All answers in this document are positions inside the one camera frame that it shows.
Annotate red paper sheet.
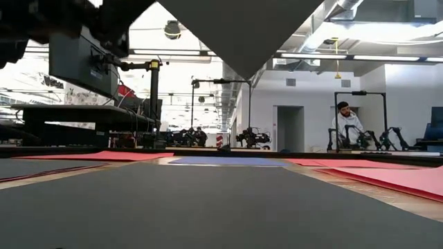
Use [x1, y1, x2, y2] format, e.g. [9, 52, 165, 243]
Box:
[13, 150, 175, 163]
[285, 158, 428, 170]

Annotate pink paper sheet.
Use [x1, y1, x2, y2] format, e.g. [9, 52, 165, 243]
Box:
[313, 165, 443, 203]

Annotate person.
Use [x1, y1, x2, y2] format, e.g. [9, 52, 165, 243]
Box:
[195, 126, 208, 147]
[331, 100, 364, 150]

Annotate black background robot arms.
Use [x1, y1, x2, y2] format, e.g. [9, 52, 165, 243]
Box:
[165, 126, 197, 147]
[236, 126, 273, 151]

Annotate blue paper sheet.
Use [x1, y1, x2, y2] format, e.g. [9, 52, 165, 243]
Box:
[168, 156, 290, 167]

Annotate grey door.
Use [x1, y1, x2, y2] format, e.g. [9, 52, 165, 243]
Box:
[276, 105, 305, 153]

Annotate black computer tower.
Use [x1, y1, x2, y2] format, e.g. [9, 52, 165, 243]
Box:
[117, 95, 163, 122]

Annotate red box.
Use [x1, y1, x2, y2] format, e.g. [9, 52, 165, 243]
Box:
[117, 84, 136, 100]

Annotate black dome ceiling device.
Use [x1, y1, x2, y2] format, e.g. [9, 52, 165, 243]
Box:
[162, 19, 183, 40]

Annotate yellow hanging ceiling pendant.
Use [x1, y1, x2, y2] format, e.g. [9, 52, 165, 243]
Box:
[334, 37, 342, 80]

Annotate standing desk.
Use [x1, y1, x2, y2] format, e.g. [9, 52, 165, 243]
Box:
[10, 102, 156, 148]

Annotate black computer monitor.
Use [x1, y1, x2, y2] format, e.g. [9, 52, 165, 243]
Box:
[48, 33, 120, 100]

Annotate light background work table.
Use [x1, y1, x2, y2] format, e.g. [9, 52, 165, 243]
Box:
[327, 148, 442, 156]

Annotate blue chair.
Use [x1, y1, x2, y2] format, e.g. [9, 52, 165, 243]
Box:
[415, 105, 443, 153]

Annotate black background gantry frame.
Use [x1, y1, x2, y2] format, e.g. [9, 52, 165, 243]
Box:
[334, 91, 388, 151]
[191, 77, 253, 129]

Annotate black table frame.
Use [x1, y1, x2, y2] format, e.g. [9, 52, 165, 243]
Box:
[0, 144, 443, 167]

